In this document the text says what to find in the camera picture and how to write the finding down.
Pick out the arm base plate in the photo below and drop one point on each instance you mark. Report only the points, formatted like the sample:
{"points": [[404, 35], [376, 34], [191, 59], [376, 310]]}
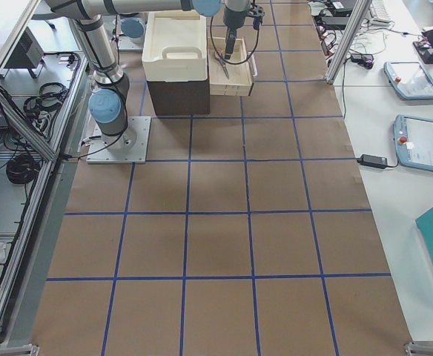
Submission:
{"points": [[131, 147], [128, 44]]}

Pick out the lower teach pendant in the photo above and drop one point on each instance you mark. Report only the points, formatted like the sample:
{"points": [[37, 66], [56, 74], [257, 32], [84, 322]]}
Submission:
{"points": [[413, 141]]}

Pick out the grey orange scissors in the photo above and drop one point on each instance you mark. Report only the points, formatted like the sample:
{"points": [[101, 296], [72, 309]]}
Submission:
{"points": [[221, 61]]}

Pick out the aluminium frame post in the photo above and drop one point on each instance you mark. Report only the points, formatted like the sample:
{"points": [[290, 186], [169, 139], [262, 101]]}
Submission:
{"points": [[354, 22]]}

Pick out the upper teach pendant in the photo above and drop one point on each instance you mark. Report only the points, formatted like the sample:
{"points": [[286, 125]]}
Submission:
{"points": [[410, 80]]}

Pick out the grey metal box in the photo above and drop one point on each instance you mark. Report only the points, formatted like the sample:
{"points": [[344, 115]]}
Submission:
{"points": [[27, 54]]}

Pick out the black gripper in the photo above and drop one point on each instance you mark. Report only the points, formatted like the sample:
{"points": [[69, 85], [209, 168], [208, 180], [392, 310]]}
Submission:
{"points": [[233, 21]]}

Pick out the teach pendant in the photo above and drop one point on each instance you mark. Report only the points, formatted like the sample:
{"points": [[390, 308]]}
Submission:
{"points": [[413, 141], [410, 80]]}

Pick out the wooden drawer with white handle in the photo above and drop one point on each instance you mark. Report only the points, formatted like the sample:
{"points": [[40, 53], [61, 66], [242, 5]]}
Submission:
{"points": [[241, 77]]}

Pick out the black power adapter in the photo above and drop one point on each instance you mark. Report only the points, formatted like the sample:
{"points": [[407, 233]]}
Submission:
{"points": [[372, 161]]}

